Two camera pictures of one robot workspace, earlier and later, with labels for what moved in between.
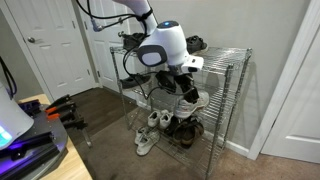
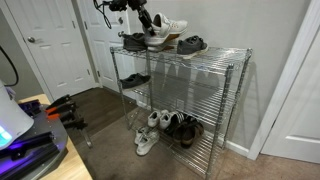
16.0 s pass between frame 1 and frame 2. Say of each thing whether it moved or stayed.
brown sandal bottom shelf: stayed
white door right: stayed
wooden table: stayed
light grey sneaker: moved
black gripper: moved
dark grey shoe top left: stayed
